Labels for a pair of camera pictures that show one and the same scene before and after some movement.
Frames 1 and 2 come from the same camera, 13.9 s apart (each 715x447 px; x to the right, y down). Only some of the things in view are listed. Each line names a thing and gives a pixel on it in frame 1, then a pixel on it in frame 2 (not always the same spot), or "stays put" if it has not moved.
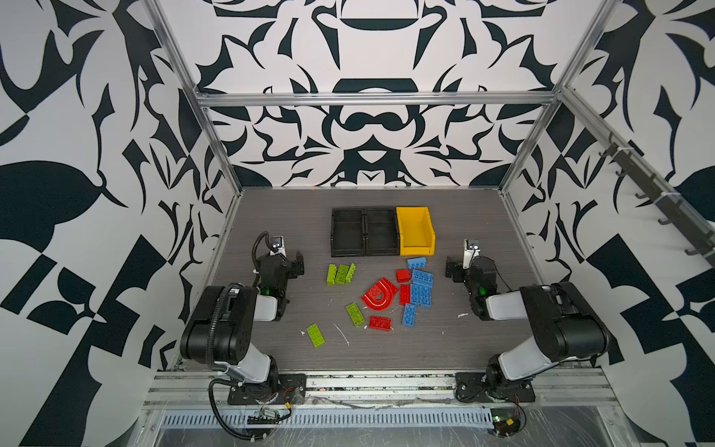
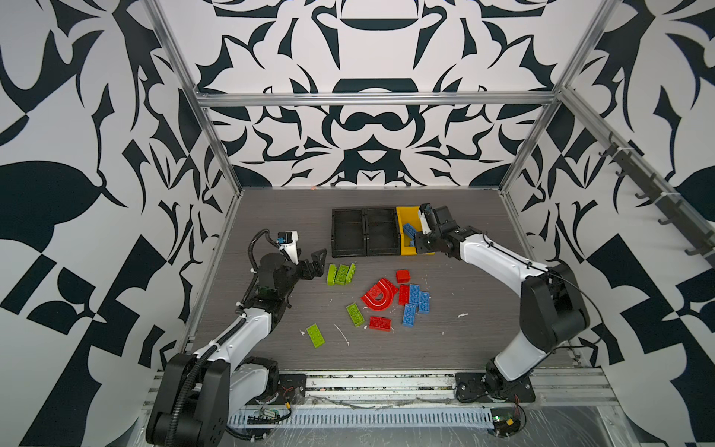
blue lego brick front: (409, 315) stays put
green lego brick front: (316, 335) stays put
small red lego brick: (403, 276) stays put
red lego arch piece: (379, 297) stays put
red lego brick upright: (404, 294) stays put
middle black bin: (382, 232) stays put
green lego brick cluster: (340, 275) stays put
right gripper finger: (449, 267) → (423, 242)
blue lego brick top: (416, 263) → (410, 230)
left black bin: (348, 232) stays put
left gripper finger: (300, 263) → (318, 259)
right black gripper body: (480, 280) → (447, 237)
